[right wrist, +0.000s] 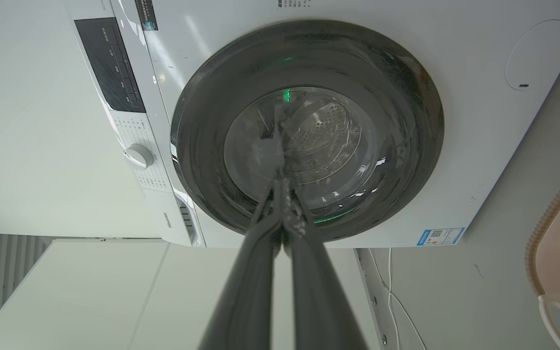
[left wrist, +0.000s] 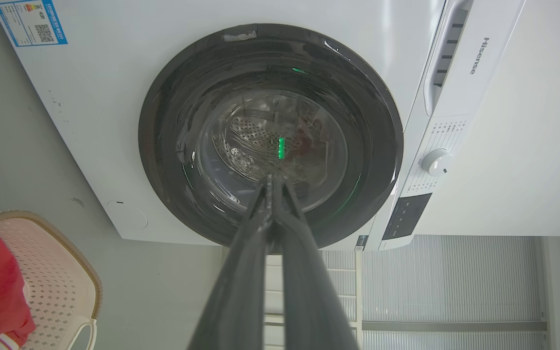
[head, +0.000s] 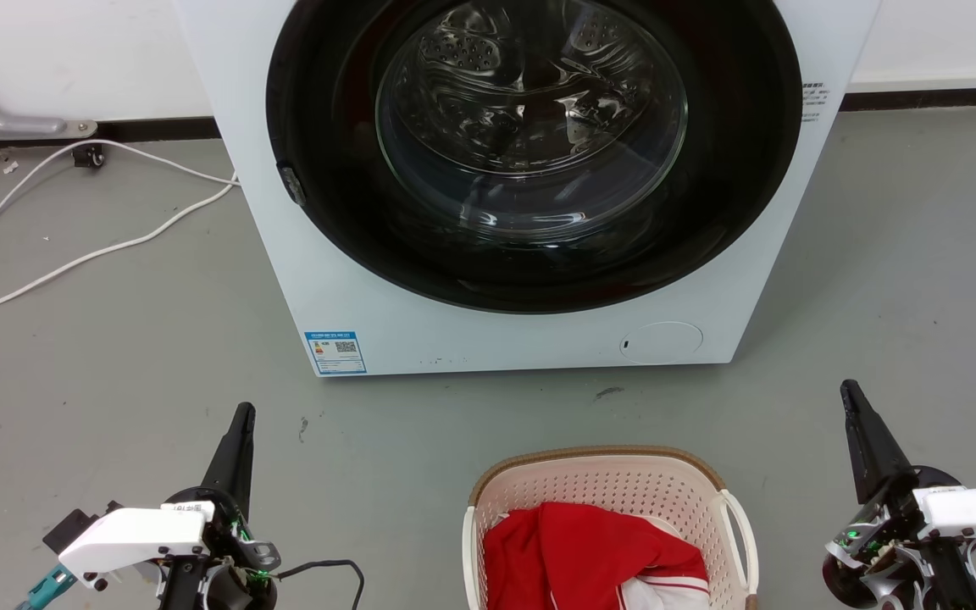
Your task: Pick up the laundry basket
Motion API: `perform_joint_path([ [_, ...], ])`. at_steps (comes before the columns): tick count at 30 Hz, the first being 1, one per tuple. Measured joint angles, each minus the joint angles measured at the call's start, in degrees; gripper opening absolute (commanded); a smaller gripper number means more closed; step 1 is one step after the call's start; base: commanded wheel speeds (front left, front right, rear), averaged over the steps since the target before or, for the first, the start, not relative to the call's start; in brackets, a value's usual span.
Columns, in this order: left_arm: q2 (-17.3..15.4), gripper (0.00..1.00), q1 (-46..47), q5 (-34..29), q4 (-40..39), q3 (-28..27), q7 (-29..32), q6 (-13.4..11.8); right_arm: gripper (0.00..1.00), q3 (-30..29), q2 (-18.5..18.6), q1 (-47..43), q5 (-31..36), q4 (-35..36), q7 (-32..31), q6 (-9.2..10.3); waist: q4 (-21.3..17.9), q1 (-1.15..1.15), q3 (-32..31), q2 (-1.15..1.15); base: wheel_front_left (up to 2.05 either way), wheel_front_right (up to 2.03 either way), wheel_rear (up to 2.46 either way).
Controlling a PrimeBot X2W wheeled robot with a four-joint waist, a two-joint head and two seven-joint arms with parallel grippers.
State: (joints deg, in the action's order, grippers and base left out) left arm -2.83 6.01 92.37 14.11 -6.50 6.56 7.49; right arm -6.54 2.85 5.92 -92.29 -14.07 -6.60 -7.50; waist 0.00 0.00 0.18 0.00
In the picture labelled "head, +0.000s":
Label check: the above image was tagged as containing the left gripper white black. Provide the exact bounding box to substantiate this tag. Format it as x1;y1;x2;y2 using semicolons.
42;402;282;594

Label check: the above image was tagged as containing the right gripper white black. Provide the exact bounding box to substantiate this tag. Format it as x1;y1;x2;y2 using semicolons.
823;379;976;585

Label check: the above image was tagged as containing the white perforated laundry basket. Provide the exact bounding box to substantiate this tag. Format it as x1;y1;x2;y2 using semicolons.
462;446;761;610

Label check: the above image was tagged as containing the blue energy label sticker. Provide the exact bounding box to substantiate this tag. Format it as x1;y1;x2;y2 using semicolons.
304;330;368;376

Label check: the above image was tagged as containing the teal plastic connector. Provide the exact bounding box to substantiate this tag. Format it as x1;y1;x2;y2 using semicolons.
15;564;79;610

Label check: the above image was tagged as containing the round white filter cover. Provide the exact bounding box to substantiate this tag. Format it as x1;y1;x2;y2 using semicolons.
620;321;705;366

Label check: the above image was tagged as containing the white garment with red stripes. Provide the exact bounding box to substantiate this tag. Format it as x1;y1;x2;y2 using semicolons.
619;515;713;610

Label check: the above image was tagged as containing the white front-load washing machine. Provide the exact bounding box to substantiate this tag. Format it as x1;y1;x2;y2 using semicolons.
173;0;882;378

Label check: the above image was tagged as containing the small printed text sticker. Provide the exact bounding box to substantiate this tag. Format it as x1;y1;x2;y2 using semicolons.
800;81;831;125

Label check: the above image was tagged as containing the black round washer door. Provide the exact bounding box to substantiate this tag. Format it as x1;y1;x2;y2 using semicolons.
265;0;804;315

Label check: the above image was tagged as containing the black wall baseboard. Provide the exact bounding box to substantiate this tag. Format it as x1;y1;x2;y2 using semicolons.
0;117;223;150
840;86;976;113

